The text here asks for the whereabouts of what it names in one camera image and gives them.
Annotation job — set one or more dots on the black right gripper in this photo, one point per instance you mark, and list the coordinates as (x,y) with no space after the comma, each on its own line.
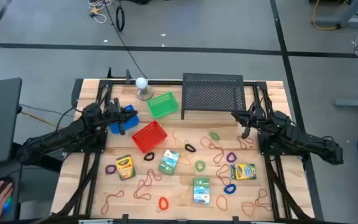
(253,116)

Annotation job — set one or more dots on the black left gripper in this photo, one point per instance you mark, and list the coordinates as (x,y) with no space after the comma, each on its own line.
(115,113)

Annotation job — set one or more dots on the blue plastic basket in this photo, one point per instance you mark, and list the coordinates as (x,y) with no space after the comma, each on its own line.
(132,125)

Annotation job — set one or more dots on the red rubber band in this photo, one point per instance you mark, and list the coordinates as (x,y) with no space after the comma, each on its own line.
(148,174)
(243,142)
(223,177)
(138,189)
(260,199)
(222,152)
(107,203)

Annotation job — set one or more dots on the red plastic basket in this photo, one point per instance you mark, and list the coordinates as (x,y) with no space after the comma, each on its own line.
(149,137)

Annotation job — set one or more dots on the green coil wristband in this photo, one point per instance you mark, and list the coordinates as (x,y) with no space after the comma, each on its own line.
(211,133)
(196,165)

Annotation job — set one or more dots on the green plastic basket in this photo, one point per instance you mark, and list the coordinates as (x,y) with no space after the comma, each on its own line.
(163,105)

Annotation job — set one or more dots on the orange rubber band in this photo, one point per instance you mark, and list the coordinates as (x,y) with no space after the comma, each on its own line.
(201,141)
(242,209)
(217,202)

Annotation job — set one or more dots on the yellow orange crayon box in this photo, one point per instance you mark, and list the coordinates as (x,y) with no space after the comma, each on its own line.
(125,167)

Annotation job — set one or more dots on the yellow rubber band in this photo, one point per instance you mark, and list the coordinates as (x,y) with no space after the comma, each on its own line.
(185,159)
(183,184)
(176,139)

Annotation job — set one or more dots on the black coil wristband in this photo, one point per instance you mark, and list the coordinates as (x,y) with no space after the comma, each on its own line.
(145,156)
(186,145)

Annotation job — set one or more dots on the green blue crayon box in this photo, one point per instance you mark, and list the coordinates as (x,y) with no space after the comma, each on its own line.
(201,190)
(168,162)

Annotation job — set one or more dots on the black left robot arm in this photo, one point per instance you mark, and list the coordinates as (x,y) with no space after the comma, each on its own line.
(57,137)

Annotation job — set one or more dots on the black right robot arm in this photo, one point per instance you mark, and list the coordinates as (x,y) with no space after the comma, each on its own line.
(315,147)

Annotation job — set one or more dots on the grey desk foot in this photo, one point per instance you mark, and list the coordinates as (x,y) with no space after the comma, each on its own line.
(353,104)

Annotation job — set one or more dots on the grey desk leg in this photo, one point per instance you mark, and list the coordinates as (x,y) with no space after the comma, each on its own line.
(356,21)

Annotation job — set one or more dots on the white bulb brass lamp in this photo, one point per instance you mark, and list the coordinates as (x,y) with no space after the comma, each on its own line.
(141,83)

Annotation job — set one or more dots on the black perforated metal shelf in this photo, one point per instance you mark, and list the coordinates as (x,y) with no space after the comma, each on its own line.
(213,93)

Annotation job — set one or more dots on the yellow blue crayon box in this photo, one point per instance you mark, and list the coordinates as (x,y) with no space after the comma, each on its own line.
(243,171)

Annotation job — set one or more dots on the blue coil wristband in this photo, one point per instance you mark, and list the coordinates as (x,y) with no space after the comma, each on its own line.
(225,189)

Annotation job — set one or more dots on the red orange coil wristband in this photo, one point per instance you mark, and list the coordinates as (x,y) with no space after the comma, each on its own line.
(159,203)

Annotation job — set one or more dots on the black computer mouse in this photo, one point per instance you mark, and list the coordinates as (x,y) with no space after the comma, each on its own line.
(5,181)

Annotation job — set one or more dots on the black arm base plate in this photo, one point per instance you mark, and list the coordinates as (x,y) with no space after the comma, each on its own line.
(101,147)
(264,150)

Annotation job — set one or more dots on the black frame bracket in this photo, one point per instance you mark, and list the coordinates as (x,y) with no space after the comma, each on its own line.
(109,73)
(125,218)
(128,76)
(235,219)

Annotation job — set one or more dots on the black desk frame bar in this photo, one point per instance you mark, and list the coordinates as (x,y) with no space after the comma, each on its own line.
(50,164)

